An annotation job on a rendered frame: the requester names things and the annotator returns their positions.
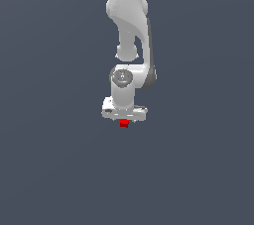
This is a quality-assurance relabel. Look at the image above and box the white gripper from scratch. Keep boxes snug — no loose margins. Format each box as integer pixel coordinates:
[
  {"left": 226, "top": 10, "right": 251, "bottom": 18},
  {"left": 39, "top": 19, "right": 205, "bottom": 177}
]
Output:
[{"left": 100, "top": 96, "right": 148, "bottom": 121}]

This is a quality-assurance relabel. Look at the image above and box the small red cube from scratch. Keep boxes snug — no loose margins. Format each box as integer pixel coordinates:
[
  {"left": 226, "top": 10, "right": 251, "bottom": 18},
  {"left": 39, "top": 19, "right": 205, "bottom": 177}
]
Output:
[{"left": 119, "top": 118, "right": 130, "bottom": 129}]

